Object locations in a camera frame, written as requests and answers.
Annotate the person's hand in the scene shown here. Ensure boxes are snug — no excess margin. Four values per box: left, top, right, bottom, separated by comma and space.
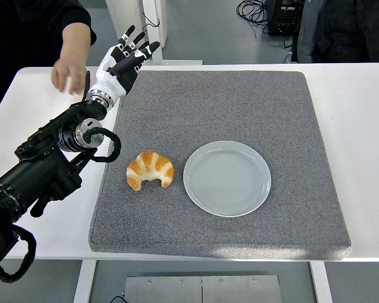
51, 58, 88, 96

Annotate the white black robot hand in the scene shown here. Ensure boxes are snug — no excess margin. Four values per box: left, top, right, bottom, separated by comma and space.
87, 25, 161, 98

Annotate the golden croissant bread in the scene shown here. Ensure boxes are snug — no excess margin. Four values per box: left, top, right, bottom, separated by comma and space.
126, 150, 175, 191

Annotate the grey round plate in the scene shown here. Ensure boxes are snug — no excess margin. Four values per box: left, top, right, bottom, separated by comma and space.
183, 140, 272, 218

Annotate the grey metal plate with screws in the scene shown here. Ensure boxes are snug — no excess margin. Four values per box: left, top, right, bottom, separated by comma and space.
124, 275, 282, 303

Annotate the person in black top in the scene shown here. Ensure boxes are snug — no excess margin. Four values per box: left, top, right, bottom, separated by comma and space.
0, 0, 97, 124

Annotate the white cabinet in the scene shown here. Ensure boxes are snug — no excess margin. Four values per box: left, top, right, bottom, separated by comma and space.
105, 0, 167, 48

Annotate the grey felt mat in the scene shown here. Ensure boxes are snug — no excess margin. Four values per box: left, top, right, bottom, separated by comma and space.
87, 69, 352, 261

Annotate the black electronics box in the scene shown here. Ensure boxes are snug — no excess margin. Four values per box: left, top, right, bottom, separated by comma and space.
267, 0, 306, 36

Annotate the person in dark clothes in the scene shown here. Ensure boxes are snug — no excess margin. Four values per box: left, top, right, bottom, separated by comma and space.
292, 0, 379, 64

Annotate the thin black hanging cable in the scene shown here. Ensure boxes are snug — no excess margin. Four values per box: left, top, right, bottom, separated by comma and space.
143, 12, 161, 30

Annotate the black floor cable tangle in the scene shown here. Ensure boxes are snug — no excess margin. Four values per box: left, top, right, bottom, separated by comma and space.
236, 0, 274, 40

